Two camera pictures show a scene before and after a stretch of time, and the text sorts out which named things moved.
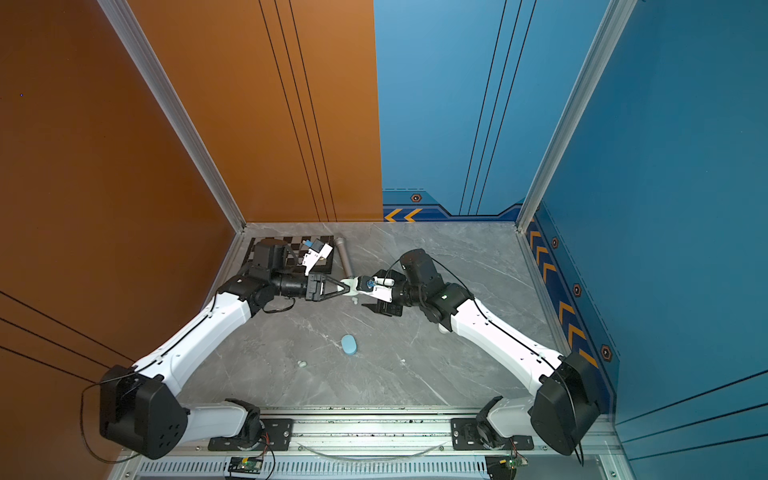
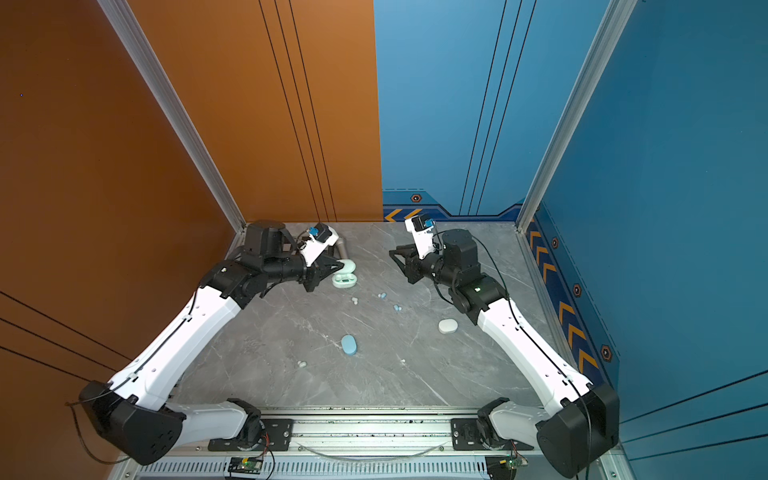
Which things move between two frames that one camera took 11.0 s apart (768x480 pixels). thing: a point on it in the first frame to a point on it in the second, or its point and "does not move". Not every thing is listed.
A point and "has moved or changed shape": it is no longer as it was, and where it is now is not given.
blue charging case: [349, 344] does not move
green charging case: [353, 284] has moved or changed shape
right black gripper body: [395, 309] to [418, 269]
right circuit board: [504, 467] does not move
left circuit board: [245, 465] does not move
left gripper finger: [345, 286] to [335, 265]
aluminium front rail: [373, 436] does not move
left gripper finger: [333, 294] to [329, 272]
